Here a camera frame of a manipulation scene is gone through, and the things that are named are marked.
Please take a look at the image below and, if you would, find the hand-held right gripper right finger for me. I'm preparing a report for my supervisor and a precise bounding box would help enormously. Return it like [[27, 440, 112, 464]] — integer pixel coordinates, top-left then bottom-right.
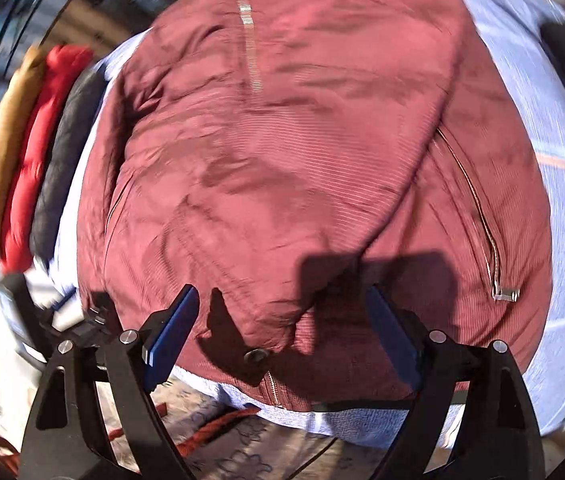
[[365, 285, 549, 480]]

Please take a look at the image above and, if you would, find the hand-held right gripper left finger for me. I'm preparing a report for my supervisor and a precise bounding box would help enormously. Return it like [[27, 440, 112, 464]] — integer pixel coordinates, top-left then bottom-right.
[[18, 284, 200, 480]]

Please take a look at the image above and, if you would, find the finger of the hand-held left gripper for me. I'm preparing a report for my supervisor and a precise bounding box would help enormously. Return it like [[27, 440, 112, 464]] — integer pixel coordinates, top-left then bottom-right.
[[84, 291, 122, 347]]

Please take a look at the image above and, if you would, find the maroon zip jacket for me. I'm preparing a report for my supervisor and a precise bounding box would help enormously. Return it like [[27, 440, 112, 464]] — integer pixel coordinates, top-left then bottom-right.
[[76, 0, 554, 408]]

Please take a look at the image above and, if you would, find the beige floral rug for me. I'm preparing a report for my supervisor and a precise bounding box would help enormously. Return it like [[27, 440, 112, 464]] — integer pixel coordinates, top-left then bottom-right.
[[95, 375, 388, 480]]

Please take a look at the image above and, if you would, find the red folded garment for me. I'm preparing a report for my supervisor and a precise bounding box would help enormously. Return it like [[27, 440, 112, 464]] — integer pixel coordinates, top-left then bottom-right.
[[0, 45, 94, 273]]

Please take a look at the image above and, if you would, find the dark grey folded garment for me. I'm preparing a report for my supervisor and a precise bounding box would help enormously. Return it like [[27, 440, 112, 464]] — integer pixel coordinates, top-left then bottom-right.
[[30, 67, 109, 263]]

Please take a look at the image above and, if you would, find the tan folded garment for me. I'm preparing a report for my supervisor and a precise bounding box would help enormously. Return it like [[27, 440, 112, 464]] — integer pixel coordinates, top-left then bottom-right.
[[0, 45, 48, 258]]

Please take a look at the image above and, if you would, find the blue patterned blanket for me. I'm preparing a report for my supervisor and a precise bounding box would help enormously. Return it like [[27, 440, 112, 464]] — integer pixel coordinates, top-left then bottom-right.
[[52, 0, 565, 453]]

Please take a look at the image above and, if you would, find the red cord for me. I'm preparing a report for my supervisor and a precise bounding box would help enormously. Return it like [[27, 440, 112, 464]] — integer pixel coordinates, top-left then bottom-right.
[[156, 402, 263, 461]]

